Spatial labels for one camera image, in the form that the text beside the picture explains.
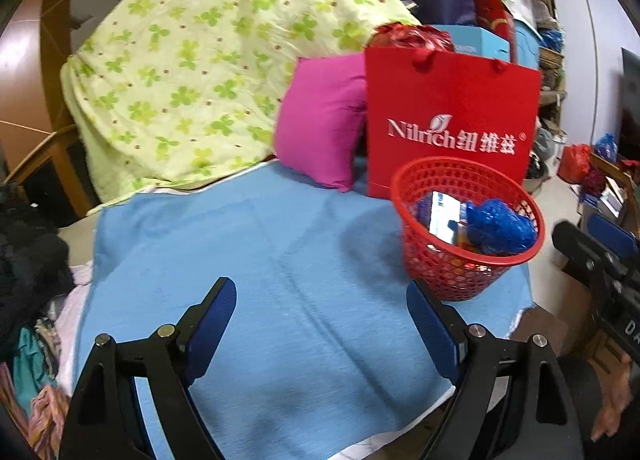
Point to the tied red plastic bag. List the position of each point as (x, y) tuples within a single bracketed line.
[(575, 162)]

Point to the shiny red plastic bag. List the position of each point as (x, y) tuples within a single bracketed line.
[(415, 37)]

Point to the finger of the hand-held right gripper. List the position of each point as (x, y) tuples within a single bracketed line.
[(612, 235), (575, 242)]

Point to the red gift box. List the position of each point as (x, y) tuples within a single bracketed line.
[(492, 5)]

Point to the red paper shopping bag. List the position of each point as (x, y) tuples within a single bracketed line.
[(450, 100)]

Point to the blue toothpaste box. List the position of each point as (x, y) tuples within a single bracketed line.
[(442, 215)]

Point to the person's right hand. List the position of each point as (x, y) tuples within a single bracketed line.
[(612, 405)]

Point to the blue blanket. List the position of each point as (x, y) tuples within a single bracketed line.
[(300, 290)]

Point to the wooden bed frame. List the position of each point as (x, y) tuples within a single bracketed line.
[(50, 15)]

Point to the green clover print quilt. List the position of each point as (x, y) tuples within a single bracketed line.
[(200, 65)]

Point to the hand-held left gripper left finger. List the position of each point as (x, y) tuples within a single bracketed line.
[(212, 325)]

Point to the tied blue plastic bag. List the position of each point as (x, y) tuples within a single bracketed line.
[(605, 145)]

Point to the pile of colourful clothes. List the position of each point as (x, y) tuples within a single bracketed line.
[(35, 390)]

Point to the light blue cardboard box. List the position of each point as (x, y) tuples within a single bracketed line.
[(480, 42)]

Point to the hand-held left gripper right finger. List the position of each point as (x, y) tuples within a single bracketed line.
[(432, 335)]

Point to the black fluffy cloth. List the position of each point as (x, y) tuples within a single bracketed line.
[(30, 260)]

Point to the red mesh plastic basket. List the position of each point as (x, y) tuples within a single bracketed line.
[(450, 270)]

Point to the magenta pillow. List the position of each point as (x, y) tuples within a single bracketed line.
[(320, 125)]

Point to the blue plastic bag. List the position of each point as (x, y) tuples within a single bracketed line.
[(500, 227), (605, 145)]

